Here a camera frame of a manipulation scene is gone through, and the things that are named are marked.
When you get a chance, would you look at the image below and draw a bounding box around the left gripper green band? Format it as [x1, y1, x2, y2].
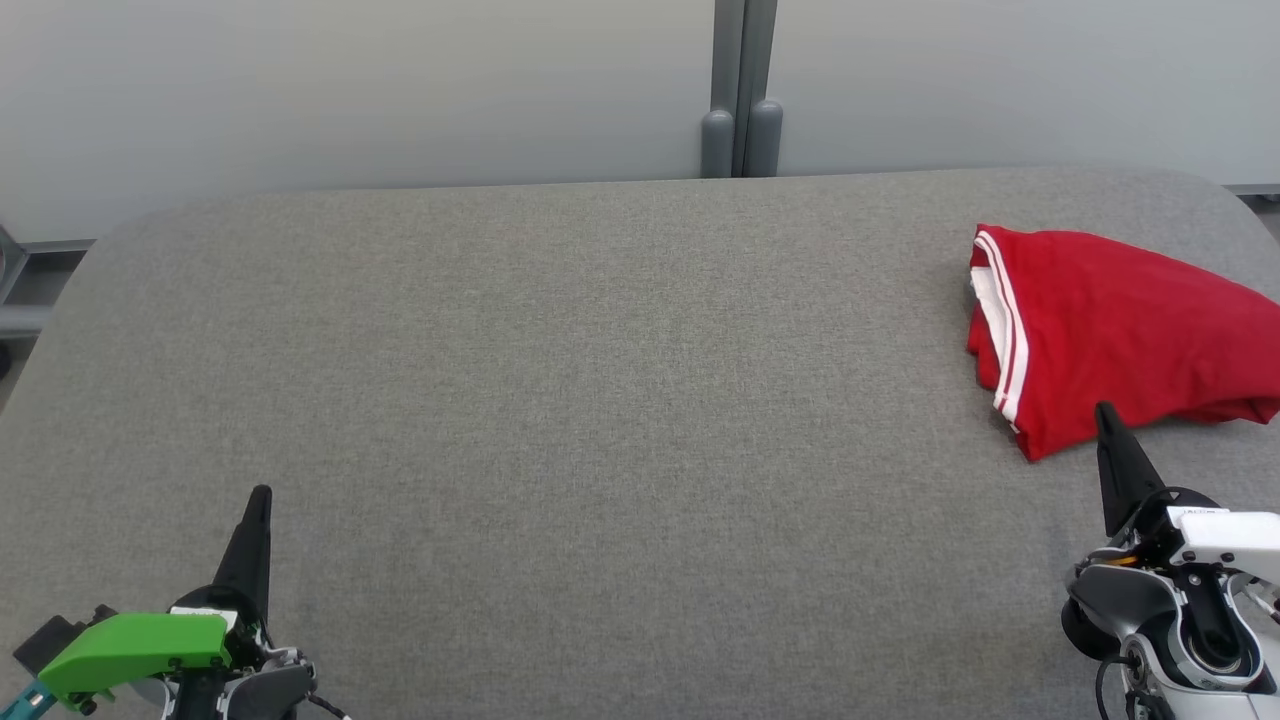
[37, 485, 274, 720]

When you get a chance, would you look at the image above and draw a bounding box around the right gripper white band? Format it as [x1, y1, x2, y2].
[1094, 402, 1280, 587]

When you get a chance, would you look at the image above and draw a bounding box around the red white basketball jersey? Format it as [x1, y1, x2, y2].
[965, 223, 1280, 464]

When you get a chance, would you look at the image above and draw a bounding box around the grey metal side frame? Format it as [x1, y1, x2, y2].
[0, 224, 97, 337]

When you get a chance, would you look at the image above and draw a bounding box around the grey partition post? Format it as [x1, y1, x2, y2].
[700, 0, 784, 179]

